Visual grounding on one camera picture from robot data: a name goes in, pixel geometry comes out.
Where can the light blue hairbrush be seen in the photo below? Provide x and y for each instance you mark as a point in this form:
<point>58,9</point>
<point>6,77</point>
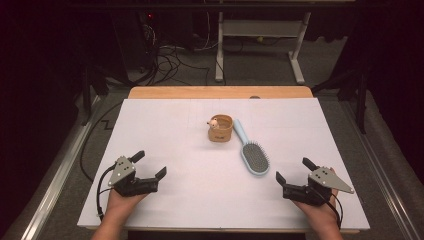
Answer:
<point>255,160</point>

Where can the aluminium floor rail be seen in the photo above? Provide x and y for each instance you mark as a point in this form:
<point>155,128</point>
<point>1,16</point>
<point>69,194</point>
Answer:
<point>53,190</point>
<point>383,186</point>

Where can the person's left hand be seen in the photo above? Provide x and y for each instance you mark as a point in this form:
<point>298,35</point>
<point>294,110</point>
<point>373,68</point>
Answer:
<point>120,205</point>

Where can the person's right hand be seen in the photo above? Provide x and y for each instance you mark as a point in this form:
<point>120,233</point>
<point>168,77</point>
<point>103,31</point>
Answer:
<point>318,215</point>

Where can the white table mat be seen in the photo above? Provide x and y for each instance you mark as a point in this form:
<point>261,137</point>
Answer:
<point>183,126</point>

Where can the black metal stand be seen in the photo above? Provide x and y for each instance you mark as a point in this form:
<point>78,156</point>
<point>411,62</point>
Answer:
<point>87,96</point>
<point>361,100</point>

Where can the wooden cup with small figure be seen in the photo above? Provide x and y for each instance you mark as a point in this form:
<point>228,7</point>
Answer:
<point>220,135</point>

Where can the black computer tower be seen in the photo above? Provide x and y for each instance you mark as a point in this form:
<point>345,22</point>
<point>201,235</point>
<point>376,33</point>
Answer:
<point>133,40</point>

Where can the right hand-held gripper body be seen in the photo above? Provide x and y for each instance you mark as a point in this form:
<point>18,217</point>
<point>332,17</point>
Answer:
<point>320,186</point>

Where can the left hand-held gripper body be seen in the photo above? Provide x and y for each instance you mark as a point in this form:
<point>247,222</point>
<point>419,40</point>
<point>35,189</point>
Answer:
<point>122,173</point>

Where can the white metal desk frame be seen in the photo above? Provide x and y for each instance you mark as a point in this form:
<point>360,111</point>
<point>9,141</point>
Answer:
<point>260,28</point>

